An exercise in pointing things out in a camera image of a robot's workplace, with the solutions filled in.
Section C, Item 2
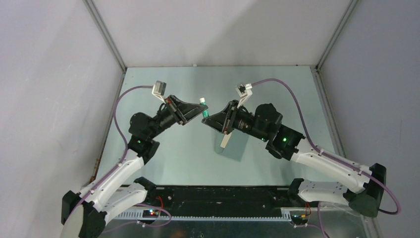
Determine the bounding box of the right controller board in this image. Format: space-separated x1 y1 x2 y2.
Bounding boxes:
291 214 311 226

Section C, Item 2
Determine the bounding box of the green white glue stick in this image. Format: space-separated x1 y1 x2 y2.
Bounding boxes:
199 97 210 119

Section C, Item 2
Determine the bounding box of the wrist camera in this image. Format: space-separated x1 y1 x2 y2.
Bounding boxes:
236 83 253 108
152 80 167 102

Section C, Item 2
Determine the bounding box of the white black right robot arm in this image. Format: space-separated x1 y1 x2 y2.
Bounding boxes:
202 100 386 218

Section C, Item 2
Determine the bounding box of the left controller board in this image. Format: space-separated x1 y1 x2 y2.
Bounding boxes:
142 209 160 219

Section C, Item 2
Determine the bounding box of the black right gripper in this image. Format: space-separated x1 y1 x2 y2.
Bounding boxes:
203 101 269 142

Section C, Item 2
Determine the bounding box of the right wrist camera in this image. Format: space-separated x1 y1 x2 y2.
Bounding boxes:
236 83 253 108

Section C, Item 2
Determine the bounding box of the aluminium frame rail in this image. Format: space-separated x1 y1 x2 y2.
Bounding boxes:
76 185 373 221

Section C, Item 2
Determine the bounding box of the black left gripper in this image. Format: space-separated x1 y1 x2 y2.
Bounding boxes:
148 95 208 139

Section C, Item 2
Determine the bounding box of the controller board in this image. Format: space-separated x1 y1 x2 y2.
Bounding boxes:
142 209 160 219
291 214 311 226

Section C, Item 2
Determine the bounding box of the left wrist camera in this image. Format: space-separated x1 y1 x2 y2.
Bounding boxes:
152 80 167 102

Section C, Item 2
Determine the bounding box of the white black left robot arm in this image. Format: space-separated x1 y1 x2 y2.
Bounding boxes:
60 95 208 238

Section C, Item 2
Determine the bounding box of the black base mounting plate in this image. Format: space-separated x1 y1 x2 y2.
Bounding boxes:
125 181 320 218

